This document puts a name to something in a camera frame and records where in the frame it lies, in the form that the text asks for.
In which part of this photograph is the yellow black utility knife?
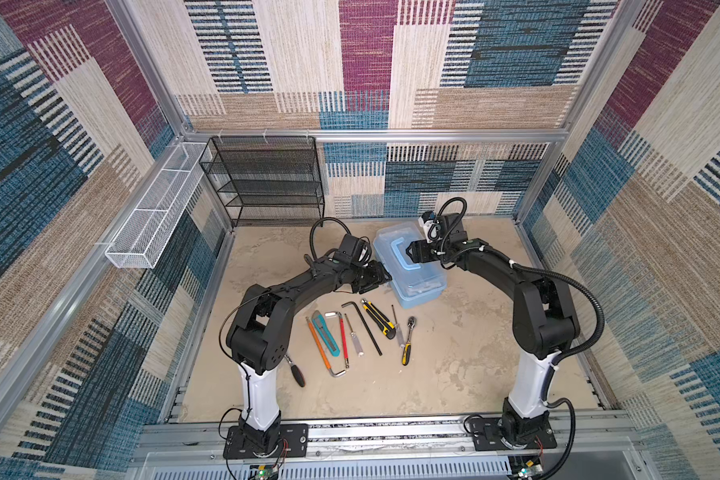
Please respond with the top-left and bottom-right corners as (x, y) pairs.
(361, 298), (397, 340)

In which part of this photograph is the yellow handled ratchet wrench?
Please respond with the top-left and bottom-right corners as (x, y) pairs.
(401, 316), (417, 366)

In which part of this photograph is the red handled hex key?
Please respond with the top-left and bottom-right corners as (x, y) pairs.
(324, 311), (350, 378)

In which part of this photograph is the white wire mesh basket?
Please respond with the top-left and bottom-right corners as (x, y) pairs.
(105, 142), (206, 269)

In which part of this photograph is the long black hex key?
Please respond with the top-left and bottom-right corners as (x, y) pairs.
(342, 301), (383, 356)

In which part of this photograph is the aluminium front rail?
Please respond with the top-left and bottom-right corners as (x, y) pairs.
(126, 410), (660, 479)

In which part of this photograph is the teal utility knife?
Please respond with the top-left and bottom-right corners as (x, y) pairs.
(310, 310), (341, 357)

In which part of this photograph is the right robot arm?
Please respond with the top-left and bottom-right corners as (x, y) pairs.
(406, 197), (605, 449)

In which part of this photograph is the black wire mesh shelf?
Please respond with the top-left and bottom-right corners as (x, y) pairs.
(199, 136), (325, 226)

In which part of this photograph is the light blue plastic toolbox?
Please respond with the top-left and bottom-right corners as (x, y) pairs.
(373, 221), (447, 309)

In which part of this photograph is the small clear handled screwdriver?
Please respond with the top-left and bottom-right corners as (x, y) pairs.
(345, 315), (364, 357)

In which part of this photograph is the orange handled hex key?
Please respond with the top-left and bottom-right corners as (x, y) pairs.
(305, 319), (332, 373)

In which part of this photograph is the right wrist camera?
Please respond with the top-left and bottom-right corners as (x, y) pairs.
(418, 210), (439, 243)

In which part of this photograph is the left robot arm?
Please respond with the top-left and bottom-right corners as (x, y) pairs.
(219, 217), (392, 453)

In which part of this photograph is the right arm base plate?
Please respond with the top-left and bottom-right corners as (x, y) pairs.
(463, 414), (558, 451)

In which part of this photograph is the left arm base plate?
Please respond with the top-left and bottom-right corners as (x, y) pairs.
(223, 423), (309, 460)

